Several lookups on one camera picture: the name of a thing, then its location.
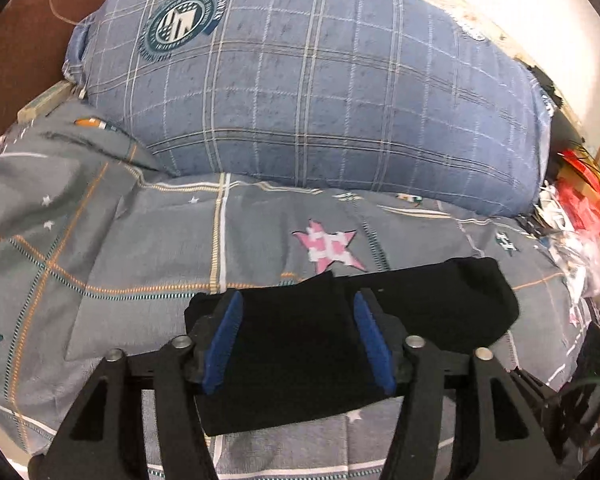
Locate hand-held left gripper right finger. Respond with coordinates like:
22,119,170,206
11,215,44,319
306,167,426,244
352,287,568,480

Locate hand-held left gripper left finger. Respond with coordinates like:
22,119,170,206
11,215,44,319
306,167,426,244
27,289,245,480

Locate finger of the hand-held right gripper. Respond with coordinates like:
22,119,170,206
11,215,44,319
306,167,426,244
510,367,557,412

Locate black pants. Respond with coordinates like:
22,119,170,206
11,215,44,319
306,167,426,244
184,257,521,438

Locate white plastic bags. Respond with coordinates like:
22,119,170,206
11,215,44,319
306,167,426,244
532,185,600,313

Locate grey star print bedsheet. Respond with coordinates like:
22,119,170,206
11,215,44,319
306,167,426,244
0,95,596,480

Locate red packets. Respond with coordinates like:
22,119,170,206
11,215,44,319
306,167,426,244
555,147,600,238

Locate blue plaid pillow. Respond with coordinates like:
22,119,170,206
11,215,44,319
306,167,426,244
62,0,553,218

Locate pale wooden bed slat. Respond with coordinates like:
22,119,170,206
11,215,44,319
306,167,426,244
19,82,76,123

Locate brown headboard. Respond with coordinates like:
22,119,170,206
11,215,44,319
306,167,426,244
0,0,116,146

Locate thin tan cord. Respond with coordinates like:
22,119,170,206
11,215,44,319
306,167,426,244
47,0,81,27

